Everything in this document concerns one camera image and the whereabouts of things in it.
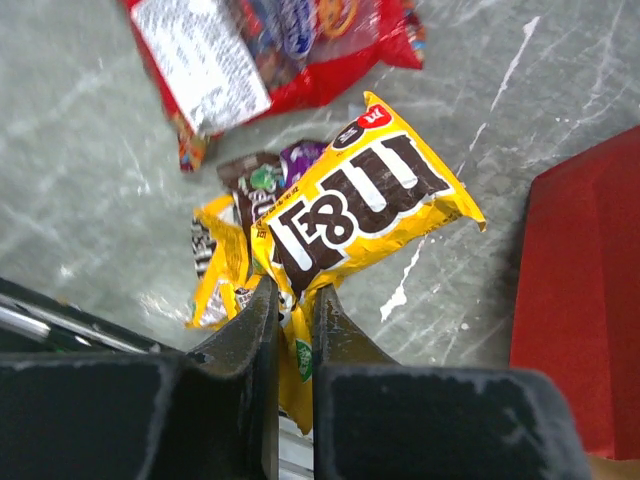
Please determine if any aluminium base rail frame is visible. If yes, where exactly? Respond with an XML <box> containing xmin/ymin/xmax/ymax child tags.
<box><xmin>1</xmin><ymin>279</ymin><xmax>170</xmax><ymax>354</ymax></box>

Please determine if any yellow m&m's packet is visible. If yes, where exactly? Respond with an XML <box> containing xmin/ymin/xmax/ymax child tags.
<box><xmin>251</xmin><ymin>91</ymin><xmax>486</xmax><ymax>434</ymax></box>
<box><xmin>186</xmin><ymin>195</ymin><xmax>260</xmax><ymax>330</ymax></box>

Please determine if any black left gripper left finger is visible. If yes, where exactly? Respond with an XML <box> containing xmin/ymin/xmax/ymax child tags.
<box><xmin>1</xmin><ymin>279</ymin><xmax>278</xmax><ymax>479</ymax></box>

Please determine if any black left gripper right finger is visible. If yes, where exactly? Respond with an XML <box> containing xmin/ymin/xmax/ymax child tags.
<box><xmin>312</xmin><ymin>287</ymin><xmax>591</xmax><ymax>479</ymax></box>

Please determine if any large red snack bag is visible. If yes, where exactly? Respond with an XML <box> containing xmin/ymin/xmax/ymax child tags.
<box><xmin>122</xmin><ymin>0</ymin><xmax>426</xmax><ymax>172</ymax></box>

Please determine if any red brown paper bag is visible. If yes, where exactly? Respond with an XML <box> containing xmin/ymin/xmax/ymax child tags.
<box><xmin>510</xmin><ymin>128</ymin><xmax>639</xmax><ymax>479</ymax></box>

